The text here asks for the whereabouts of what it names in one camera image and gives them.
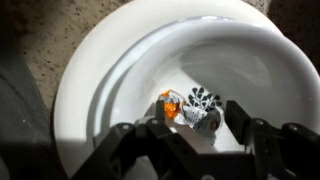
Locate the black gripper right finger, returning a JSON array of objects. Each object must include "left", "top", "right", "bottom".
[{"left": 225, "top": 101, "right": 287, "bottom": 180}]

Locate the orange white wrapper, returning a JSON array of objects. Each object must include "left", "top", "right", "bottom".
[{"left": 158, "top": 87, "right": 225, "bottom": 145}]

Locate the white saucer plate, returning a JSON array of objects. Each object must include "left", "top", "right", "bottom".
[{"left": 53, "top": 0, "right": 278, "bottom": 177}]

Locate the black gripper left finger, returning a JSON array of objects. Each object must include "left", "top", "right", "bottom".
[{"left": 147, "top": 101, "right": 200, "bottom": 180}]

